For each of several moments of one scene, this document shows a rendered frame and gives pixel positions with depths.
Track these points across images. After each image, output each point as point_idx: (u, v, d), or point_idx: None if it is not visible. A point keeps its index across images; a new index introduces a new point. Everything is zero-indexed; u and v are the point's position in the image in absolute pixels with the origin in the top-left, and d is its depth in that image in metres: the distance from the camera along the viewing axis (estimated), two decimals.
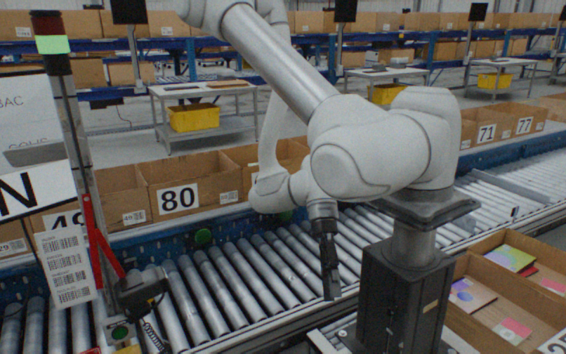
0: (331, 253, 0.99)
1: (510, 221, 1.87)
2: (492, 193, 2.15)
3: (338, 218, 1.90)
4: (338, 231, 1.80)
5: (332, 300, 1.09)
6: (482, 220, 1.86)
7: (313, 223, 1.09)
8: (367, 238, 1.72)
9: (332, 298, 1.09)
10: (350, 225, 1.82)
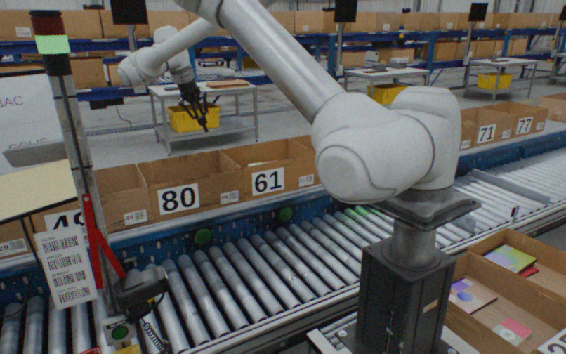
0: (206, 105, 1.64)
1: (510, 221, 1.87)
2: (492, 193, 2.15)
3: (338, 218, 1.90)
4: (338, 231, 1.80)
5: None
6: (482, 220, 1.86)
7: (192, 81, 1.54)
8: (367, 238, 1.72)
9: None
10: (350, 225, 1.82)
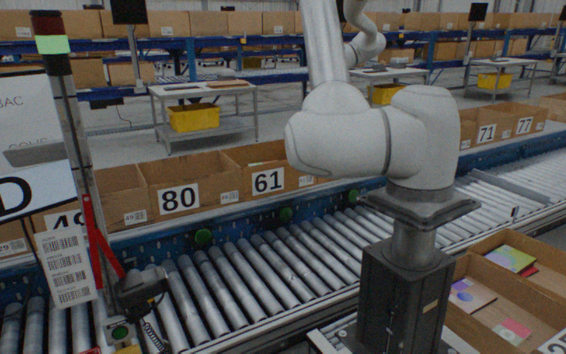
0: None
1: (510, 221, 1.87)
2: (492, 193, 2.15)
3: (338, 218, 1.90)
4: (338, 231, 1.80)
5: None
6: (482, 220, 1.86)
7: None
8: (367, 238, 1.72)
9: None
10: (350, 225, 1.82)
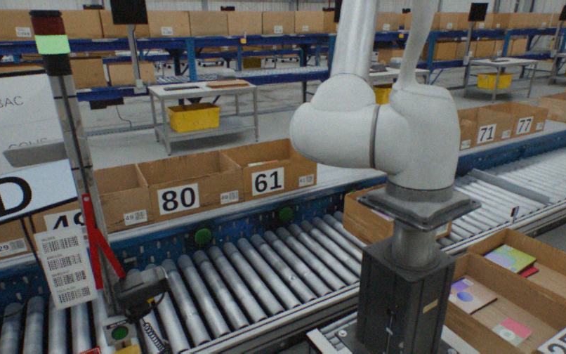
0: None
1: (510, 221, 1.87)
2: (492, 193, 2.15)
3: (338, 219, 1.90)
4: (338, 232, 1.80)
5: None
6: (482, 220, 1.86)
7: None
8: None
9: None
10: None
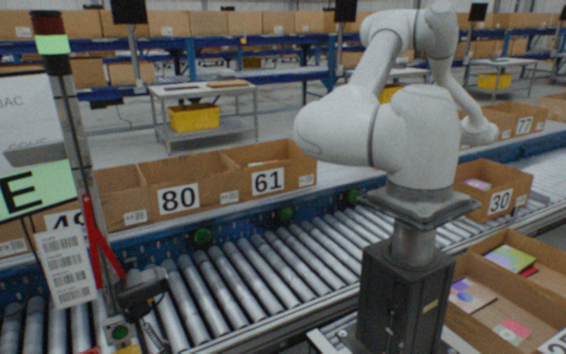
0: None
1: (511, 220, 1.87)
2: None
3: None
4: (338, 231, 1.79)
5: None
6: None
7: None
8: None
9: None
10: None
